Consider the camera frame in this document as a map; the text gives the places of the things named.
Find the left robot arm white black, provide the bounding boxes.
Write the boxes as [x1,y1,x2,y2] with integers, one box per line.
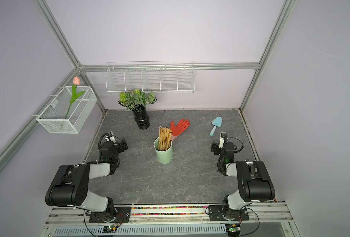
[45,133,128,217]

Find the aluminium front rail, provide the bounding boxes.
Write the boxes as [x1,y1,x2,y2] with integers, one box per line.
[44,202,294,227]

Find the white wire wall shelf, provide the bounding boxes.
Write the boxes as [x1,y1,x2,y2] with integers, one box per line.
[105,61,195,93]

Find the teal small spatula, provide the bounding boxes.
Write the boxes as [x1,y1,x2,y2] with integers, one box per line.
[209,116,222,136]

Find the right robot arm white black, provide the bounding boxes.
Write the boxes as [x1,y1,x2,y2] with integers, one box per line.
[211,133,275,216]

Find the pink artificial tulip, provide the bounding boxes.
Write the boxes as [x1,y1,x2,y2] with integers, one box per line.
[64,77,85,119]

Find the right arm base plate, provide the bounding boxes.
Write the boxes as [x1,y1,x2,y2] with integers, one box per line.
[206,205,249,221]

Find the white mesh basket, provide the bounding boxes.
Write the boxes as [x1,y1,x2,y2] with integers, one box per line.
[36,86,97,134]

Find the bundle of brown paper straws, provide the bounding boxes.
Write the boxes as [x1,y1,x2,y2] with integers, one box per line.
[158,127,172,151]

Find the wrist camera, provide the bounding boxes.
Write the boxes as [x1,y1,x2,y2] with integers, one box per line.
[219,132,227,148]
[109,131,117,143]

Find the green artificial plant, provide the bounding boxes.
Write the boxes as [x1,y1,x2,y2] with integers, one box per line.
[118,89,157,112]

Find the black plant pot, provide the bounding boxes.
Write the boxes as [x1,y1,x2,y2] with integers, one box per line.
[133,107,150,130]

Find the red hand-shaped scraper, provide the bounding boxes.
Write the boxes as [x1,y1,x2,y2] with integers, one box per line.
[170,119,190,141]

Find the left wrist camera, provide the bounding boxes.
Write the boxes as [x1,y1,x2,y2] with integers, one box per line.
[109,131,117,143]

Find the mint green storage cup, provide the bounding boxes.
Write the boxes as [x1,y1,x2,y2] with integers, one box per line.
[154,138,174,164]

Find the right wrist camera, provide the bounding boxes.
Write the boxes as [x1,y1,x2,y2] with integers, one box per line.
[219,132,227,148]

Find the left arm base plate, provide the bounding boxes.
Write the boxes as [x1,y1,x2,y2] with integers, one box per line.
[89,206,132,224]

